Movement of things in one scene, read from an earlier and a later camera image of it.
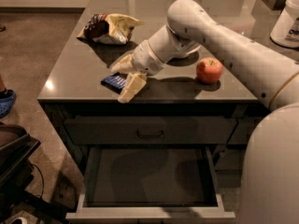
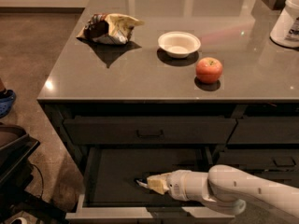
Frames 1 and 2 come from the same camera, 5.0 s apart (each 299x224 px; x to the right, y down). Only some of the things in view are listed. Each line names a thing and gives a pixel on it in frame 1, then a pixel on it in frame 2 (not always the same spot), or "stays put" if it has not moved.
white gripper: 145,61 → 176,184
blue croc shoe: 7,98 stays put
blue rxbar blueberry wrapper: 116,81 → 142,184
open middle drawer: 149,183 stays put
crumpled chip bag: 109,28 stays put
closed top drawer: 149,131 stays put
